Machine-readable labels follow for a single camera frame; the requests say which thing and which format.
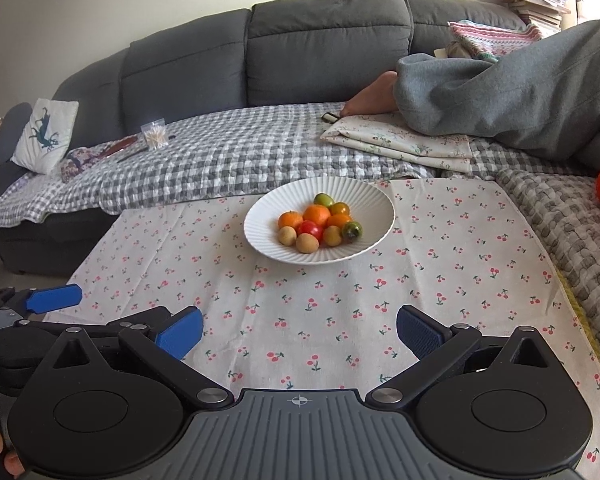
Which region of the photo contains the dark red booklet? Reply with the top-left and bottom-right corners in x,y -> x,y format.
100,135 -> 138,157

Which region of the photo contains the folded floral cloth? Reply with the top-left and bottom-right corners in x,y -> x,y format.
321,112 -> 476,173

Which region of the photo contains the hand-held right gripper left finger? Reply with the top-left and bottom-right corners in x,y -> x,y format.
27,306 -> 235,411

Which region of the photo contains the white ribbed bowl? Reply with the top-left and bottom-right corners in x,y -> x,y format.
243,176 -> 397,266

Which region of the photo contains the purple patterned cloth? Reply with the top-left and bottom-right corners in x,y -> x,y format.
60,142 -> 111,183

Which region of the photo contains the grey woven blanket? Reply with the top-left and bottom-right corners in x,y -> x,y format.
495,167 -> 600,361

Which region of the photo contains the cherry print tablecloth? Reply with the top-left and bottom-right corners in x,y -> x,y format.
42,177 -> 600,480

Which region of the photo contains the grey sofa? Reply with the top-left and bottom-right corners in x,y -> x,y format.
0,0 -> 531,276

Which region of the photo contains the grey checked blanket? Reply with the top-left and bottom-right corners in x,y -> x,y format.
0,102 -> 600,231

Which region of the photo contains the clear cotton swab box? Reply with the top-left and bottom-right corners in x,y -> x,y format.
141,119 -> 170,151

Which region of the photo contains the stack of papers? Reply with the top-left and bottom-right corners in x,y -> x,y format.
497,0 -> 573,28

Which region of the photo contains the pink knitted blanket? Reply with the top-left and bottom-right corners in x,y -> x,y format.
447,20 -> 543,61

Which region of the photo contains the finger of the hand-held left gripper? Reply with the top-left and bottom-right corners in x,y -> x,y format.
0,284 -> 83,318
15,306 -> 173,337

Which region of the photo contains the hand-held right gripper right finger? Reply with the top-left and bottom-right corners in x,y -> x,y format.
371,304 -> 576,406

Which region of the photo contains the white pillow with blue print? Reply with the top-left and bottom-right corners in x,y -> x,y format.
11,98 -> 80,176

